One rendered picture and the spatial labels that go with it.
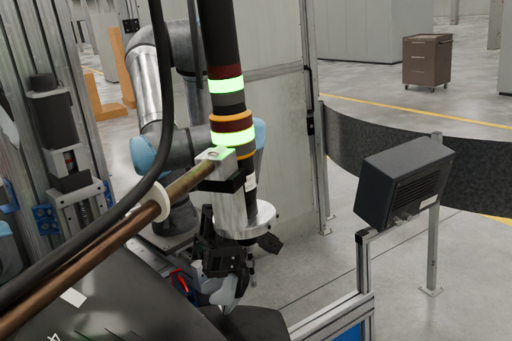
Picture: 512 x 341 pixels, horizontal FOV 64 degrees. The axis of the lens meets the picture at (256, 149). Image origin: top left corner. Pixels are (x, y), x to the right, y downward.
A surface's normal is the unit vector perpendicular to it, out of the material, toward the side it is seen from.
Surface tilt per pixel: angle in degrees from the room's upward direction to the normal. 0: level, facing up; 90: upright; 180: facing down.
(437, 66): 90
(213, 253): 90
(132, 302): 34
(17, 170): 90
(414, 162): 15
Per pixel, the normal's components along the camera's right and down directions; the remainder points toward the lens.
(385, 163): 0.03, -0.85
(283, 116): 0.51, 0.23
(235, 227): -0.40, 0.35
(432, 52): -0.82, 0.28
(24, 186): 0.69, 0.17
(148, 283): 0.42, -0.83
